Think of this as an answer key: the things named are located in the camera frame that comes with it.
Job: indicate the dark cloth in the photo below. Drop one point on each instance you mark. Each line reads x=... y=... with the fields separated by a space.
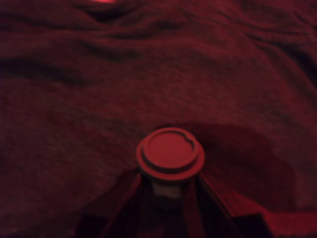
x=148 y=74

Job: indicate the grey cup-shaped coffee capsule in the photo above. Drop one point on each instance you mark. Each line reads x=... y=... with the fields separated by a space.
x=171 y=151

